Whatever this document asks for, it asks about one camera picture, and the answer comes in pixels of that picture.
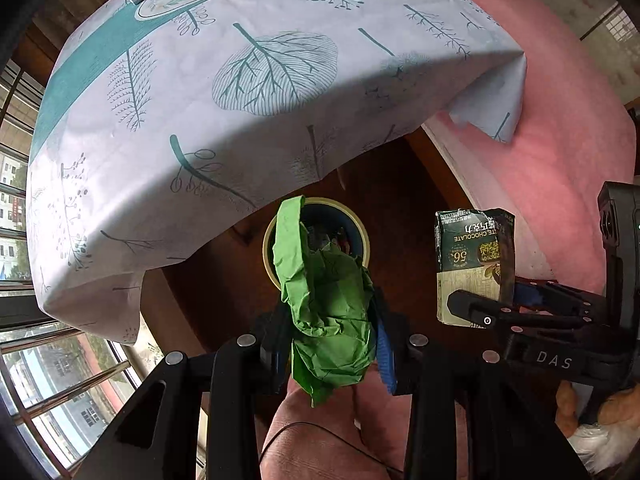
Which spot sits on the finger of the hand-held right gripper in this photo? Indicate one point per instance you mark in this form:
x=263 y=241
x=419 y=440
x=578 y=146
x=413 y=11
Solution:
x=532 y=294
x=500 y=316

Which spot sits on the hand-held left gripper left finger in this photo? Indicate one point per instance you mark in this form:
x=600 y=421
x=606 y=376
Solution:
x=270 y=355

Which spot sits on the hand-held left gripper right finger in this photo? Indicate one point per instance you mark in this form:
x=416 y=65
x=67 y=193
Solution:
x=386 y=360

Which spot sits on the green paper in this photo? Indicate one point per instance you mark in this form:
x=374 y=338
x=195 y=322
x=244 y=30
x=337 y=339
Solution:
x=325 y=320

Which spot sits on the torn green cardboard box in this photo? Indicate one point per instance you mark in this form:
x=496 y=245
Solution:
x=465 y=260

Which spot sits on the blue trash bin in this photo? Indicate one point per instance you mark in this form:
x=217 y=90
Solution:
x=325 y=212

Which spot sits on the white printed plush toy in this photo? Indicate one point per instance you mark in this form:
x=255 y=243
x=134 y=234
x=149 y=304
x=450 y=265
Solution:
x=600 y=445

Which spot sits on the metal railing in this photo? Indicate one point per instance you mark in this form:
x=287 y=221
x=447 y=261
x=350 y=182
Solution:
x=75 y=391

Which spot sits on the leaf-print tablecloth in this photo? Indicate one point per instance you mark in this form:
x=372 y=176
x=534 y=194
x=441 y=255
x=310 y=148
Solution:
x=200 y=110

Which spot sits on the window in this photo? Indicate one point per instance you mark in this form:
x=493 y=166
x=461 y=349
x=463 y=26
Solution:
x=17 y=305

